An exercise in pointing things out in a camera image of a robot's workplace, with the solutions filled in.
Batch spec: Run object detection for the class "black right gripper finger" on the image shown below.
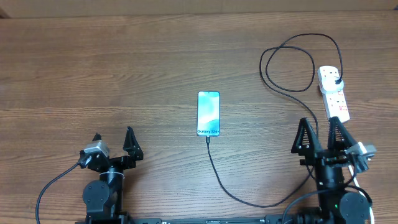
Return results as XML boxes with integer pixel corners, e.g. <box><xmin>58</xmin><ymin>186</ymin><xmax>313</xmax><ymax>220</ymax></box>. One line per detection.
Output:
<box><xmin>328</xmin><ymin>116</ymin><xmax>357</xmax><ymax>151</ymax></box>
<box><xmin>291</xmin><ymin>118</ymin><xmax>323</xmax><ymax>154</ymax></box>

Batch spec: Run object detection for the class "Samsung Galaxy smartphone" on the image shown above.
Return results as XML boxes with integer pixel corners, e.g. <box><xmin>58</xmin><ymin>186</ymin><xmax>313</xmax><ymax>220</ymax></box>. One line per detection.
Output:
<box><xmin>197</xmin><ymin>91</ymin><xmax>220</xmax><ymax>136</ymax></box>

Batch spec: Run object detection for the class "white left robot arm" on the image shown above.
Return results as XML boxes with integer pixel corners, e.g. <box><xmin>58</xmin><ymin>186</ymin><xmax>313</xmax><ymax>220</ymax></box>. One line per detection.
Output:
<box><xmin>77</xmin><ymin>126</ymin><xmax>144</xmax><ymax>223</ymax></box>

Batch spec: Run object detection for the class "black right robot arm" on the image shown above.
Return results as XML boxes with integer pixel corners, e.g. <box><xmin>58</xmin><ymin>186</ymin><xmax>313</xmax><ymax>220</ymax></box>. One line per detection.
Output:
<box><xmin>281</xmin><ymin>117</ymin><xmax>376</xmax><ymax>223</ymax></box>

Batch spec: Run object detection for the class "white charger plug adapter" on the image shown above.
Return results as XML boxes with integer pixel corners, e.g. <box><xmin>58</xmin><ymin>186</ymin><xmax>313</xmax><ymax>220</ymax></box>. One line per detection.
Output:
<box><xmin>319</xmin><ymin>77</ymin><xmax>345</xmax><ymax>94</ymax></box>

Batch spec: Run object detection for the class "white power strip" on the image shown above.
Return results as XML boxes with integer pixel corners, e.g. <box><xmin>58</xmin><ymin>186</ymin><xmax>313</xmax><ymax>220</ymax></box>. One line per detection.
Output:
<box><xmin>317</xmin><ymin>66</ymin><xmax>350</xmax><ymax>123</ymax></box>

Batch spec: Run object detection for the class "white power strip cord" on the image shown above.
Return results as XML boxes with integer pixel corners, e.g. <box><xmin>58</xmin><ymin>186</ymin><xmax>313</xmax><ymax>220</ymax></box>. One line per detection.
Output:
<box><xmin>347</xmin><ymin>164</ymin><xmax>376</xmax><ymax>224</ymax></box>

